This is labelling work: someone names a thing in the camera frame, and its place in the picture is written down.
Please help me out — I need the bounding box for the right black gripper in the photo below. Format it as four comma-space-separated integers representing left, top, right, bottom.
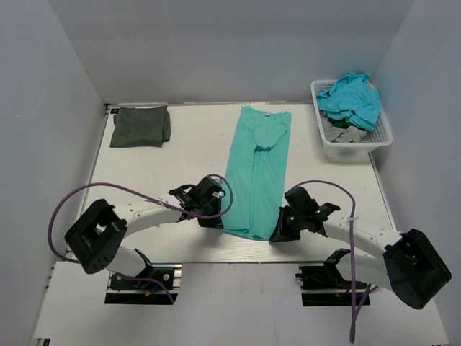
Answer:
271, 206, 306, 242

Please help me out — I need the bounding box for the teal green t-shirt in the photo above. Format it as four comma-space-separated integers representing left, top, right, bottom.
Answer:
222, 106, 292, 241

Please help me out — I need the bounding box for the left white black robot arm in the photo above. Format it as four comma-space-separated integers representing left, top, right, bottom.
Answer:
64, 176, 231, 288

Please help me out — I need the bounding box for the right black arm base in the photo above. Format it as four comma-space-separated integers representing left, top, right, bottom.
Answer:
295, 265, 352, 307

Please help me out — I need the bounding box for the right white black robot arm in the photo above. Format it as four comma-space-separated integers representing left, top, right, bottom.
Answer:
269, 187, 452, 309

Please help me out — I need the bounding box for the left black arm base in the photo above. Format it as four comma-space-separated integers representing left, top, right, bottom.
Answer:
104, 265, 182, 306

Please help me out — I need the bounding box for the folded dark grey t-shirt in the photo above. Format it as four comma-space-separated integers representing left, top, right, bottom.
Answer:
109, 105, 171, 148

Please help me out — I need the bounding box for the grey white cloth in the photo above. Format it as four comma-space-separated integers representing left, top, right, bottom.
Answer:
321, 117, 367, 143

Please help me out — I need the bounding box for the dark green cloth in basket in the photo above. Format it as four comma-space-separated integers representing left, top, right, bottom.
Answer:
333, 122, 352, 129

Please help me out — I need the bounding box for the white plastic basket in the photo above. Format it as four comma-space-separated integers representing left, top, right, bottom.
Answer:
310, 79, 393, 155

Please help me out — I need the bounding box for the light blue t-shirt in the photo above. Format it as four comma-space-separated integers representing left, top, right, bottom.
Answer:
316, 72, 381, 131

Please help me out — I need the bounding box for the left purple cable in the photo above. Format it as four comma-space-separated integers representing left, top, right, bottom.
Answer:
48, 174, 234, 303

